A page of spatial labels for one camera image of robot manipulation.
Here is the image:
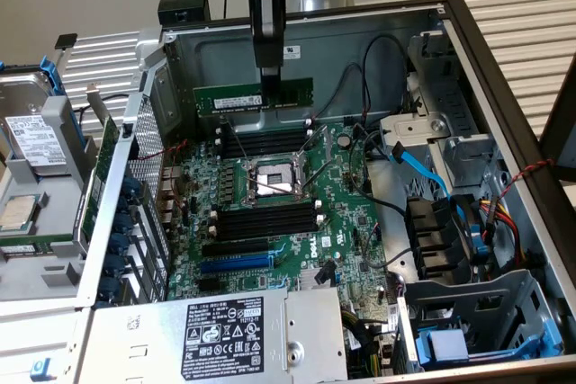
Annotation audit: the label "yellow black wire bundle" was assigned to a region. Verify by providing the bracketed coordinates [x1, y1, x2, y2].
[340, 307, 389, 377]

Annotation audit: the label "CPU socket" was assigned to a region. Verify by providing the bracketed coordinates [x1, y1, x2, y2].
[240, 149, 315, 209]

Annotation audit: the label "black wire plug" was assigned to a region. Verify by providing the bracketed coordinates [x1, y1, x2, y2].
[314, 260, 338, 286]

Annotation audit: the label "blue expansion slot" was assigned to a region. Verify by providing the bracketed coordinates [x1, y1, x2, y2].
[200, 254, 275, 275]

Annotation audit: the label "silver power supply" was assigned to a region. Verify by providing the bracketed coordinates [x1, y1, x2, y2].
[74, 287, 350, 384]

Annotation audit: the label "tall grey metal disk bay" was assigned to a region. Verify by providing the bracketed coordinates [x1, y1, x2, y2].
[377, 31, 501, 192]

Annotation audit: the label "blue disk carrier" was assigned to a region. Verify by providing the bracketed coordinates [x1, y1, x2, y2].
[416, 320, 563, 370]

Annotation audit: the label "silver CPU chip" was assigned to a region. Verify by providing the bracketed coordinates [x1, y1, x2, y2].
[0, 194, 40, 233]

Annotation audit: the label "long black board wire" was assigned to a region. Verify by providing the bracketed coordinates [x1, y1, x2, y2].
[349, 122, 411, 219]

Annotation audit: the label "socket locking lever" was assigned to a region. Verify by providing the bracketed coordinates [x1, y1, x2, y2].
[223, 118, 253, 165]
[301, 158, 335, 191]

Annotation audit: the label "blue card clip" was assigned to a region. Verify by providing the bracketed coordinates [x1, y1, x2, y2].
[110, 233, 132, 255]
[103, 254, 128, 278]
[112, 211, 136, 235]
[96, 276, 122, 302]
[119, 174, 143, 199]

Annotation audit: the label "black fan shroud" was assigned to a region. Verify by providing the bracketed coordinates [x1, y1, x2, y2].
[404, 194, 474, 282]

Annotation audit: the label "low grey metal disk bay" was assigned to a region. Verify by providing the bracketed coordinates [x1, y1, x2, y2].
[395, 269, 566, 370]

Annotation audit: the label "curved black wire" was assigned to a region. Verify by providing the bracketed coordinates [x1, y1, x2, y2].
[314, 64, 366, 121]

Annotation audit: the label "red yellow power wires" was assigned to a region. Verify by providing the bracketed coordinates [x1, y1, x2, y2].
[479, 197, 528, 264]

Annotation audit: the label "long black expansion slot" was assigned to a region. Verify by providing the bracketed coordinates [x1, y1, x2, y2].
[201, 238, 271, 258]

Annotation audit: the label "green RAM stick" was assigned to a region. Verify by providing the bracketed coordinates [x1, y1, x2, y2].
[193, 77, 315, 119]
[0, 233, 76, 259]

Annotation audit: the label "silver rear port block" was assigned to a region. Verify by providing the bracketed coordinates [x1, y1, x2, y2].
[157, 163, 185, 230]

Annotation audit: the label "long red black twisted wire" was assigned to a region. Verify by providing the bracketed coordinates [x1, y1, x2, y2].
[492, 157, 557, 206]

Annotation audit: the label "green graphics card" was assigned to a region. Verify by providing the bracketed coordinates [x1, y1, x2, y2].
[71, 82, 121, 254]

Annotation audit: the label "short red black twisted wire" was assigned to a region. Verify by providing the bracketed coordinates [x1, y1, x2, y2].
[137, 139, 190, 163]

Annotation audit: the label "open grey PC case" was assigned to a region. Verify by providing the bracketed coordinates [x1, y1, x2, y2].
[74, 0, 576, 384]

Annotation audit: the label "silver chipset heat sink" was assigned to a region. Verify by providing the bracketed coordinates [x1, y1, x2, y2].
[296, 266, 341, 293]

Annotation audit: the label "blue case latch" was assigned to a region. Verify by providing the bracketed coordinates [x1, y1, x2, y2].
[29, 356, 58, 383]

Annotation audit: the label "grey parts rack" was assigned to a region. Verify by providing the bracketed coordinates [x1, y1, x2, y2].
[0, 95, 98, 302]

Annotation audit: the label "looped black wire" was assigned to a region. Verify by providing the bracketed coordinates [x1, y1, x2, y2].
[362, 32, 411, 116]

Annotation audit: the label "grey wire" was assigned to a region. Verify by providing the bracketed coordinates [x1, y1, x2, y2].
[363, 246, 411, 269]

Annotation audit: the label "silver hard disk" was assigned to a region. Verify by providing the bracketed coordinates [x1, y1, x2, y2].
[0, 71, 68, 177]

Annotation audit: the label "thin black table cable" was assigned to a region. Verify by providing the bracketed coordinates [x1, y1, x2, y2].
[74, 94, 131, 125]

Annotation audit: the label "green motherboard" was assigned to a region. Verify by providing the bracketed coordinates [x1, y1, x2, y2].
[165, 121, 402, 316]

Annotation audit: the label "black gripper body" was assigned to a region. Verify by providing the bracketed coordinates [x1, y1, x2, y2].
[245, 0, 288, 69]

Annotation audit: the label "blue SATA wire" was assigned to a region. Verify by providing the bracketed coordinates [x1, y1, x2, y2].
[390, 140, 491, 268]

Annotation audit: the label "black camera box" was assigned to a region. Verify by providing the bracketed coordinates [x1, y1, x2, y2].
[157, 0, 212, 25]

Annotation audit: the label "black power supply label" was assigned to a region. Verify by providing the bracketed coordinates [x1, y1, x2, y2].
[181, 296, 266, 380]

